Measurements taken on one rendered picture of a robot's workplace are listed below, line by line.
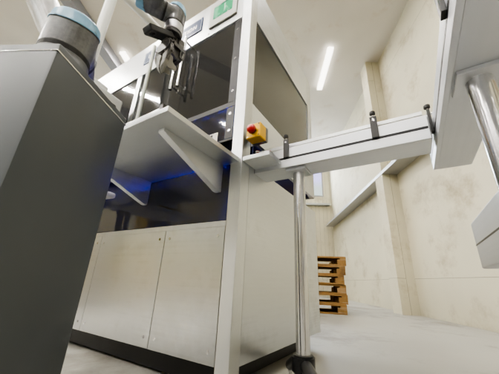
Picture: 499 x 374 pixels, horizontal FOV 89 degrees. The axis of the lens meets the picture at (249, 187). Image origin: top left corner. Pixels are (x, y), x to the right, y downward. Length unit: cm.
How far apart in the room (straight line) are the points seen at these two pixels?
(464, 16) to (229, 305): 98
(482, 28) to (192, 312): 114
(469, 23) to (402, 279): 446
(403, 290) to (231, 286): 413
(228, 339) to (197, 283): 24
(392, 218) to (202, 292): 431
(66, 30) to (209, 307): 95
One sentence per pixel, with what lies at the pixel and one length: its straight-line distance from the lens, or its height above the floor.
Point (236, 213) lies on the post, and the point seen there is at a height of 63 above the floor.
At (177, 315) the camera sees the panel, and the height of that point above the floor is 23.
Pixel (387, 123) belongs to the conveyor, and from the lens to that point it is 111.
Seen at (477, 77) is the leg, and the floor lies 82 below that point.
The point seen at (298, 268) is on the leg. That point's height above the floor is 43.
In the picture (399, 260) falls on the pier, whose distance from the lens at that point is 495.
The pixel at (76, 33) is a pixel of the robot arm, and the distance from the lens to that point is 86.
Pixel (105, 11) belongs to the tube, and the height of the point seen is 217.
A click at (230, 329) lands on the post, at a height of 21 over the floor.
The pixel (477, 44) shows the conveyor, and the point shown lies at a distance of 75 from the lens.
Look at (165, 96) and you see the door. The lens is 183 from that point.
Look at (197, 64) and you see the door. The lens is 177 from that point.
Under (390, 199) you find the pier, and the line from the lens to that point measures 515.
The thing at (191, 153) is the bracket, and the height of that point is 82.
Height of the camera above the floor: 37
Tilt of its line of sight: 20 degrees up
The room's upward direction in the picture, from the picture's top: 3 degrees clockwise
